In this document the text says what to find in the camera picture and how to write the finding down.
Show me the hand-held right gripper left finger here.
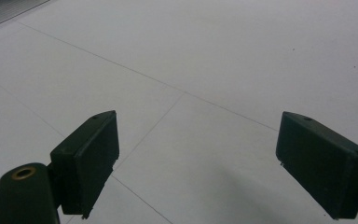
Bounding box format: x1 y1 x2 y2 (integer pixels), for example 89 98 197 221
49 109 120 220

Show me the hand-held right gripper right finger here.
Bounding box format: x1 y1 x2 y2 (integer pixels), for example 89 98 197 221
275 111 358 221

